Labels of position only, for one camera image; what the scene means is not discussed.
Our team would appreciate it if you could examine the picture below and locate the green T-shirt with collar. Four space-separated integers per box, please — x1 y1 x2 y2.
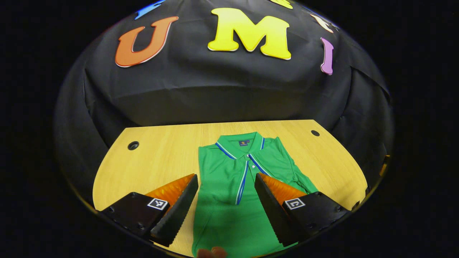
191 132 319 258

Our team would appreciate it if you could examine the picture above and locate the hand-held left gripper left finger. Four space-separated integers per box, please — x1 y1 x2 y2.
100 174 199 248

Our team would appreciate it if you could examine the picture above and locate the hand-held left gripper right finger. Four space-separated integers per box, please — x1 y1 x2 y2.
254 173 360 248

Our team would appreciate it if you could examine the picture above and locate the black backdrop cloth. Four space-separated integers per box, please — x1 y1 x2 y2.
54 0 393 205

